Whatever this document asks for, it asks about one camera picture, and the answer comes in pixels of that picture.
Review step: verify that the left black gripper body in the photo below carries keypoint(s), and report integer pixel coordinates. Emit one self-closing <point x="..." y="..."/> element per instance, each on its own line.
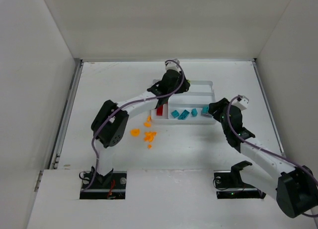
<point x="162" y="94"/>

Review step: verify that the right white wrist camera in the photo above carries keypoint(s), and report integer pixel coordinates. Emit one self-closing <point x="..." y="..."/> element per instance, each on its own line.
<point x="241" y="102"/>

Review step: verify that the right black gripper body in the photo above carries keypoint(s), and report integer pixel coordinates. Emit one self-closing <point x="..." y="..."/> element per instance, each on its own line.
<point x="214" y="108"/>

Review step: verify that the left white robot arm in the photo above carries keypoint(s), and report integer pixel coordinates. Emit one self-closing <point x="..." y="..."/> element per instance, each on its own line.
<point x="110" y="123"/>

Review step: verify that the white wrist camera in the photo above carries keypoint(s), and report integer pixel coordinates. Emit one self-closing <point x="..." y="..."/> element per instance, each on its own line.
<point x="241" y="102"/>
<point x="172" y="65"/>

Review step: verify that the orange lego cluster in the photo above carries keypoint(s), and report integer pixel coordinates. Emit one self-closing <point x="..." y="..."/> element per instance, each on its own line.
<point x="149" y="136"/>

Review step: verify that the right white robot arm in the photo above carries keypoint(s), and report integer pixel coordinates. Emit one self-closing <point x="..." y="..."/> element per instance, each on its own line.
<point x="293" y="186"/>

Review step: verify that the white divided sorting tray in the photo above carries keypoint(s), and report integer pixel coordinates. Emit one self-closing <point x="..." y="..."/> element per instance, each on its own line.
<point x="200" y="95"/>

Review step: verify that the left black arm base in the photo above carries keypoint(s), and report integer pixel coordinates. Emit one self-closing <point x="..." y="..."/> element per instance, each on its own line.
<point x="109" y="187"/>

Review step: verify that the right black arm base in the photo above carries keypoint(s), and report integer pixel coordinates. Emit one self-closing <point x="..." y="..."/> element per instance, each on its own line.
<point x="229" y="184"/>

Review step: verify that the blue lego brick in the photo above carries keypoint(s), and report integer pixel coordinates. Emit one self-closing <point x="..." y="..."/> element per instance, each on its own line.
<point x="194" y="112"/>

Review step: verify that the teal cloud lego piece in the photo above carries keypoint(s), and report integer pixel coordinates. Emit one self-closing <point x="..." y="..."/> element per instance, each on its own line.
<point x="205" y="112"/>

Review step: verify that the orange half round lego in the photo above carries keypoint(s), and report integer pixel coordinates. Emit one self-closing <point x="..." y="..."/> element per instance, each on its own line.
<point x="147" y="124"/>

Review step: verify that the red rectangular lego brick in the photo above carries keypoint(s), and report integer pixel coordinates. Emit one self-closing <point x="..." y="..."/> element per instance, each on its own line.
<point x="159" y="111"/>

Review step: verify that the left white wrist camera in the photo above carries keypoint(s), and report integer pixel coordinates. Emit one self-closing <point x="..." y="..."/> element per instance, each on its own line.
<point x="172" y="65"/>

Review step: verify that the teal square lego brick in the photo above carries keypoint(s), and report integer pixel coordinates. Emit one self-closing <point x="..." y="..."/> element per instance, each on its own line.
<point x="175" y="114"/>

